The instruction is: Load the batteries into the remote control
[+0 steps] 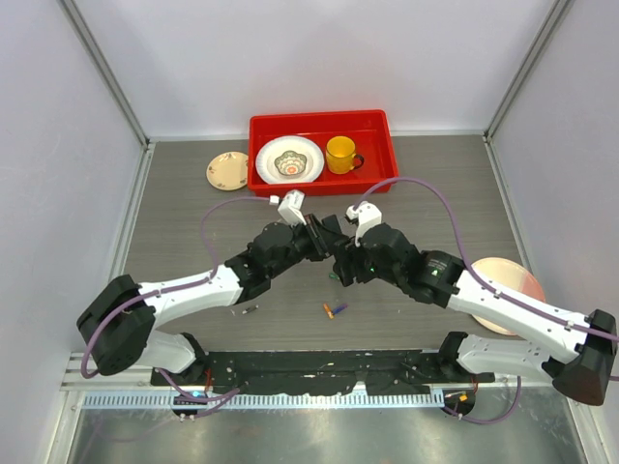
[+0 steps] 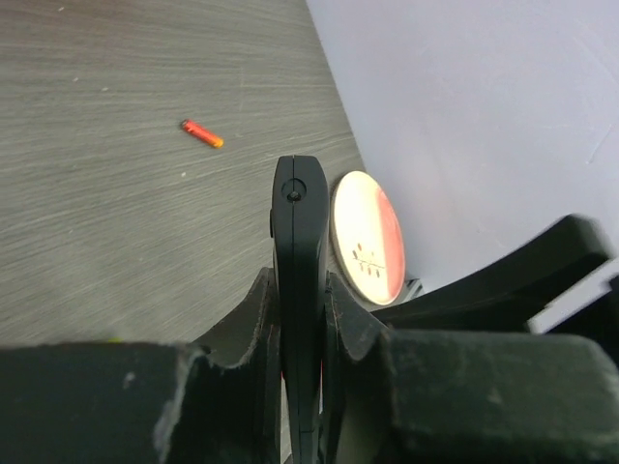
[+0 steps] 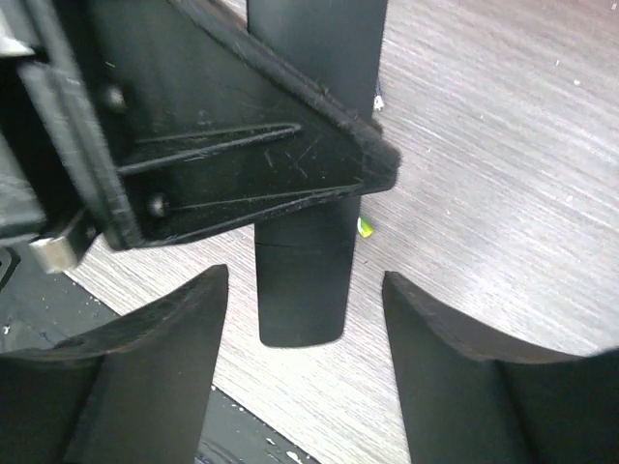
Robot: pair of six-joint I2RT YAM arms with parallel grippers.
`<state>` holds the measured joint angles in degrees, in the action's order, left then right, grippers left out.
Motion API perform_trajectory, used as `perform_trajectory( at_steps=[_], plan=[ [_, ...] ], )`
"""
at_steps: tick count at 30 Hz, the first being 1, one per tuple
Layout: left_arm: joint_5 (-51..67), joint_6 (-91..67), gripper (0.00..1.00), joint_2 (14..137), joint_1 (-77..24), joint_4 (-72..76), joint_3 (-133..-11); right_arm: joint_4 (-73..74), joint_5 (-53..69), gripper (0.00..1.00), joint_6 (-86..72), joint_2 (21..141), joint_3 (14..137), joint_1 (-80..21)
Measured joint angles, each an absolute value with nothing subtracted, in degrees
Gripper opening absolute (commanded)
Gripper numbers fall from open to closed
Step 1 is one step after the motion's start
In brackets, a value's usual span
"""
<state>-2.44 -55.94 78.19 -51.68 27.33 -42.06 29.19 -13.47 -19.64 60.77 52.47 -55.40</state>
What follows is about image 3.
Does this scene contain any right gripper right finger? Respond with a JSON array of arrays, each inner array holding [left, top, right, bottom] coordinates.
[[382, 272, 618, 463]]

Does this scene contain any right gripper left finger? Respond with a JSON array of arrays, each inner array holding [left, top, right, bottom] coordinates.
[[1, 265, 228, 463]]

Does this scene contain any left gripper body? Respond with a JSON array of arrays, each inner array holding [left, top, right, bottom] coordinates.
[[1, 1, 135, 270]]

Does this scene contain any green battery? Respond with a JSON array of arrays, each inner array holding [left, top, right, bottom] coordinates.
[[357, 217, 374, 239]]

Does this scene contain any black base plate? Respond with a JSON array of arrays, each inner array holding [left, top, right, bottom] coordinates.
[[1, 248, 310, 463]]

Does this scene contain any black remote control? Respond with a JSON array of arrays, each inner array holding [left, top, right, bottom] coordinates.
[[247, 0, 387, 348]]

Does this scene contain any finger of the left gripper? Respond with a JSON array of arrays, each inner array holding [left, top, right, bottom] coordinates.
[[72, 1, 400, 250]]

